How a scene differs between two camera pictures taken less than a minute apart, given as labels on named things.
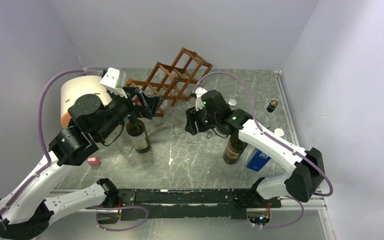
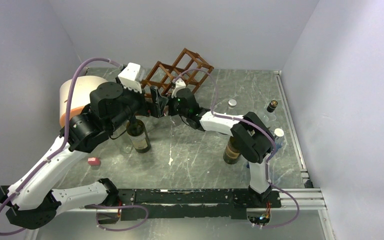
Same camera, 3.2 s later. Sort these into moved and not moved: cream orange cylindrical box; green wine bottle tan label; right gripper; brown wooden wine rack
Moved: right gripper
Not moved: cream orange cylindrical box; brown wooden wine rack; green wine bottle tan label
